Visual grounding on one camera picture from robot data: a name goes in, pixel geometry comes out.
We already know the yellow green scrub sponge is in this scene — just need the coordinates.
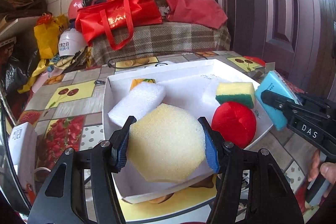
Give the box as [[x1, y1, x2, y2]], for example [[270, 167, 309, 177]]
[[215, 83, 255, 109]]

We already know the red plush tomato toy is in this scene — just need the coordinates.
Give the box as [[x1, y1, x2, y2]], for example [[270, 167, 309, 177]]
[[211, 102, 256, 149]]

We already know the yellow round sponge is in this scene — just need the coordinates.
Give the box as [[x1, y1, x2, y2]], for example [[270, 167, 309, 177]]
[[127, 103, 206, 183]]

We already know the white foam block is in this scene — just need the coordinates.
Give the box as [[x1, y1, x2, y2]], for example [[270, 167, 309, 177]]
[[108, 83, 166, 127]]

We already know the person's right hand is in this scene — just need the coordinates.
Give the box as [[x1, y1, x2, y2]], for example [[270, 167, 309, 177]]
[[307, 150, 336, 198]]

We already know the grey metal stand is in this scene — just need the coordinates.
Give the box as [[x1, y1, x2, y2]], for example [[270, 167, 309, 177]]
[[252, 62, 276, 81]]

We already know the white charger box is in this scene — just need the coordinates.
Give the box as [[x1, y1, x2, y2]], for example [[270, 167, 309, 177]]
[[9, 122, 38, 190]]

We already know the white shallow tray box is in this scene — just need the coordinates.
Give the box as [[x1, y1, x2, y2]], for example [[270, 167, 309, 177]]
[[102, 59, 259, 203]]

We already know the yellow small carton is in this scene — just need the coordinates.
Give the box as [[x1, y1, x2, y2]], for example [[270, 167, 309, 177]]
[[130, 79, 155, 90]]

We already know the plaid covered bench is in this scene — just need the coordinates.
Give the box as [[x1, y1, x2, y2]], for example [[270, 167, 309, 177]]
[[90, 22, 231, 66]]

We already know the white helmet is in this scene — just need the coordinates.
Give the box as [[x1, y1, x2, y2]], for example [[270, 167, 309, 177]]
[[58, 28, 87, 57]]

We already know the yellow shopping bag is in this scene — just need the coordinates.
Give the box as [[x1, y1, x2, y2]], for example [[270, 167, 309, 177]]
[[34, 13, 68, 59]]

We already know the red helmet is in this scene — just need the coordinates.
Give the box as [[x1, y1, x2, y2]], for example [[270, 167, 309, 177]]
[[68, 0, 106, 20]]

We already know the red tote bag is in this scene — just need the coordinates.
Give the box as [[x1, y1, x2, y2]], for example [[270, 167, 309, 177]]
[[75, 0, 163, 51]]

